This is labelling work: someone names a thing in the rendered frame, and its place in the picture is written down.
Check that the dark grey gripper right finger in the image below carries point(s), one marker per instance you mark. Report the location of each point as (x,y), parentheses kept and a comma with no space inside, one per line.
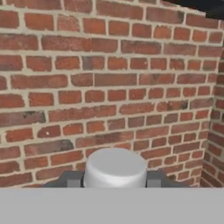
(157,178)

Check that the white round shaker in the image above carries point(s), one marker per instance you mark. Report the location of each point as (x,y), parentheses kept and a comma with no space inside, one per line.
(115,169)

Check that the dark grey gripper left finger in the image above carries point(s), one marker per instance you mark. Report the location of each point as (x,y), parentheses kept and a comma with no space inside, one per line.
(73,178)

